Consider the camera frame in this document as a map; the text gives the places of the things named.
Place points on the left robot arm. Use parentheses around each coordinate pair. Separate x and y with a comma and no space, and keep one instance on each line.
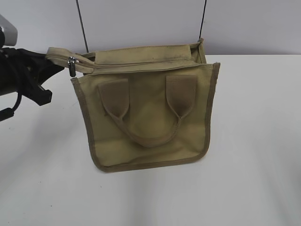
(8,39)

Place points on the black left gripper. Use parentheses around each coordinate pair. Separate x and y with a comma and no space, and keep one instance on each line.
(22,70)

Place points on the silver zipper pull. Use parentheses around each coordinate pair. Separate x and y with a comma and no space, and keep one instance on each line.
(72,66)

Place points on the yellow canvas bag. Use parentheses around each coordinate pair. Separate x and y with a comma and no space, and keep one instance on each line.
(144,107)

